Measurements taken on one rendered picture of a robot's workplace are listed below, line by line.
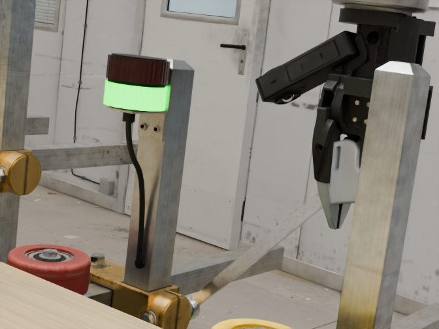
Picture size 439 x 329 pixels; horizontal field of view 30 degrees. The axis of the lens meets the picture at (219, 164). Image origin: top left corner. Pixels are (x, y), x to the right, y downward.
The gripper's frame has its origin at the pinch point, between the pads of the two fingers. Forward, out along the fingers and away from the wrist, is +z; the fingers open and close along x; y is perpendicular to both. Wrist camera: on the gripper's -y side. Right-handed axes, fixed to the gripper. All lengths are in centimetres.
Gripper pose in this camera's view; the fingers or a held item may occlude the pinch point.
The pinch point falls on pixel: (330, 214)
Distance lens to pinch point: 82.2
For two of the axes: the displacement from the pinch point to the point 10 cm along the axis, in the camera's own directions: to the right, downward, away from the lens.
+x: 6.0, -0.6, 8.0
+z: -1.1, 9.8, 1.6
